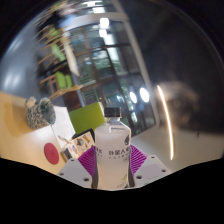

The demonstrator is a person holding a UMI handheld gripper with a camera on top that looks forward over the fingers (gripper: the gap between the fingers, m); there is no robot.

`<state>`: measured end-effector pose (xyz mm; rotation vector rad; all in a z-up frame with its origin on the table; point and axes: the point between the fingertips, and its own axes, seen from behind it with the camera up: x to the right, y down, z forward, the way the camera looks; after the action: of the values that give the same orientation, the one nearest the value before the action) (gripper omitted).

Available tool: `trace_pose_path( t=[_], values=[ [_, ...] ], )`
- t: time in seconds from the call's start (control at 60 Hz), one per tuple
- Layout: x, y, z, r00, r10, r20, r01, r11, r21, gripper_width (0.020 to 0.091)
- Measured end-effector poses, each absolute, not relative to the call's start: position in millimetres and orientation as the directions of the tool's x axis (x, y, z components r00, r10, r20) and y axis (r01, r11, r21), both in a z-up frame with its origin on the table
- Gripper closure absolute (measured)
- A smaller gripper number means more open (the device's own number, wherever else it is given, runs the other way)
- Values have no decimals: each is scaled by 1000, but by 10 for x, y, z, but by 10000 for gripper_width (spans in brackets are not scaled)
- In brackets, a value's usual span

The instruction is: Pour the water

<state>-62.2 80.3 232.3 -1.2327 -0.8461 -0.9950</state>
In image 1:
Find clear plastic water bottle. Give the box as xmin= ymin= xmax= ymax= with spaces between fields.
xmin=94 ymin=107 xmax=132 ymax=191

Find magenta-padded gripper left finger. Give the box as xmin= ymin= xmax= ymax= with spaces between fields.
xmin=57 ymin=144 xmax=98 ymax=189

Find round pendant ceiling lamps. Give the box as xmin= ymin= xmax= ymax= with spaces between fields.
xmin=98 ymin=16 xmax=151 ymax=104

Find wooden chairs with green seats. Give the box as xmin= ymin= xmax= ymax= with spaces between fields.
xmin=36 ymin=9 xmax=84 ymax=101

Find flat round red coaster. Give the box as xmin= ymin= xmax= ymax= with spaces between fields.
xmin=43 ymin=142 xmax=60 ymax=166

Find green speckled ceramic mug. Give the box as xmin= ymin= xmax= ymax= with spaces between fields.
xmin=24 ymin=96 xmax=57 ymax=130

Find sticker-covered black tablet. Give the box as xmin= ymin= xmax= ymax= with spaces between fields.
xmin=68 ymin=128 xmax=96 ymax=158

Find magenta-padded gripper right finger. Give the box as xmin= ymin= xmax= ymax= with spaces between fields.
xmin=128 ymin=143 xmax=172 ymax=188

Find long linear ceiling light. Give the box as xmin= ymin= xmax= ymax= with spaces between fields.
xmin=156 ymin=84 xmax=175 ymax=161

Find small grey handheld device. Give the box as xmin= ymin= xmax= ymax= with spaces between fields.
xmin=60 ymin=147 xmax=74 ymax=162

